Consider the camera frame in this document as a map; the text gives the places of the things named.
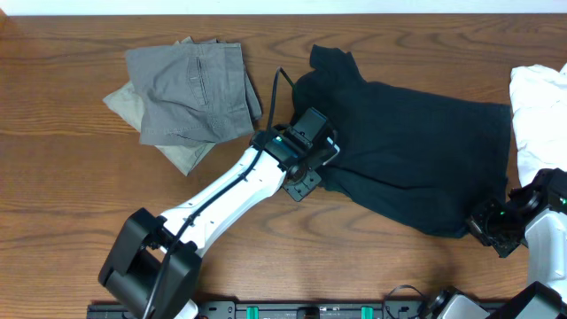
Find dark teal t-shirt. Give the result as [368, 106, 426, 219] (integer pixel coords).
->
[293, 46, 511, 238]

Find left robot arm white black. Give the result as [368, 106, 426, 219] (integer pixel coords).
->
[98, 108, 340, 319]

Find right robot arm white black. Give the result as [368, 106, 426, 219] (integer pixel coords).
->
[419, 168, 566, 319]

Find grey folded shorts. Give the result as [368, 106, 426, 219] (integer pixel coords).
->
[125, 41, 262, 146]

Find white crumpled garment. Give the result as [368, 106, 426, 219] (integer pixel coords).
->
[509, 65, 566, 186]

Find beige folded garment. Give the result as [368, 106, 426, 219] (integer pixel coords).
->
[103, 82, 214, 175]

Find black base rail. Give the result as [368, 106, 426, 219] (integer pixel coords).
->
[86, 287, 506, 319]

